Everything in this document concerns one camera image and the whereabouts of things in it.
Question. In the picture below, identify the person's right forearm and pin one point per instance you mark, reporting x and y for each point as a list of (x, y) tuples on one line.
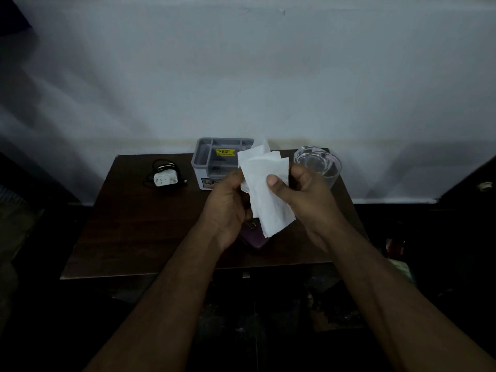
[(399, 306)]

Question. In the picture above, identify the clear glass bowl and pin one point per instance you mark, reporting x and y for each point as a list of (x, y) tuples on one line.
[(318, 162)]

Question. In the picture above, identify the person's left hand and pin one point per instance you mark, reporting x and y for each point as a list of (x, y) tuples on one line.
[(224, 213)]

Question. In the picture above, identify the person's right hand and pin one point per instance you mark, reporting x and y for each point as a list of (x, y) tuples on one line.
[(310, 205)]

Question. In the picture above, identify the white paper tissue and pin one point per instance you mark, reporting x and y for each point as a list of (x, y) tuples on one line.
[(267, 189)]

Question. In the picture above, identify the person's left thumb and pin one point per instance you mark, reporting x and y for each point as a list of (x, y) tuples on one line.
[(237, 181)]

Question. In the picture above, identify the grey plastic organizer box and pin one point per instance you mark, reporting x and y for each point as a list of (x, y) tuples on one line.
[(217, 162)]

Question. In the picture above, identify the white charger adapter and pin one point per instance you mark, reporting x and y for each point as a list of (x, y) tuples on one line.
[(166, 177)]

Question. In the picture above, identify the person's right thumb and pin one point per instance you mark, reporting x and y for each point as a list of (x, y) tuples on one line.
[(281, 189)]

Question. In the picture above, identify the person's left forearm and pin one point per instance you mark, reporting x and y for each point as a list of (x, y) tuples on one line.
[(162, 306)]

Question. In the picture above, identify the dark purple phone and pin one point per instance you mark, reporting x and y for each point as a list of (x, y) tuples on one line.
[(254, 234)]

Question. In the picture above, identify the dark wooden table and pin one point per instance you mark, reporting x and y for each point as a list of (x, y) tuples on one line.
[(155, 228)]

